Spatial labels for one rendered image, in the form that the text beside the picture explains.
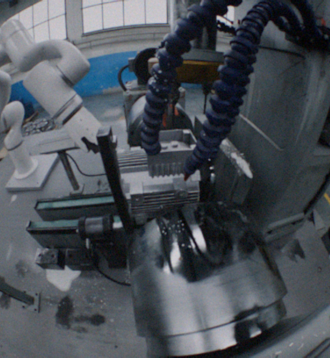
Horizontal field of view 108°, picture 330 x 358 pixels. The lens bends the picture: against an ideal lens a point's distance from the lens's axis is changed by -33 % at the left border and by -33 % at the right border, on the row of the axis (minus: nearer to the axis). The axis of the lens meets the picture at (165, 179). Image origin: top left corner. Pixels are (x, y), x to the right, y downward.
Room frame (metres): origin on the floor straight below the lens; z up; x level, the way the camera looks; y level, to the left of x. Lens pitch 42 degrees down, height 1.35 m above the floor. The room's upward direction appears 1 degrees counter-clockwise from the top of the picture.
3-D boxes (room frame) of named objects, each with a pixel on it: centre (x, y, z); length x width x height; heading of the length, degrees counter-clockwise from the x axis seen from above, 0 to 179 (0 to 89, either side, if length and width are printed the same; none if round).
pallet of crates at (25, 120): (4.27, 4.60, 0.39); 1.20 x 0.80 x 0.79; 102
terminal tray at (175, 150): (0.37, -0.01, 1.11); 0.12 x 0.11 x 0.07; 97
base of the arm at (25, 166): (0.69, 0.86, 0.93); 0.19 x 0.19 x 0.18
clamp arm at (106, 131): (0.22, 0.09, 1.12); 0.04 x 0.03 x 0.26; 99
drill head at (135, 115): (0.72, 0.03, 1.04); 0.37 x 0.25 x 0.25; 9
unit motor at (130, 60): (1.00, 0.11, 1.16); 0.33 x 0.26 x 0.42; 9
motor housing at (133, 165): (0.37, 0.03, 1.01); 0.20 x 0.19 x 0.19; 97
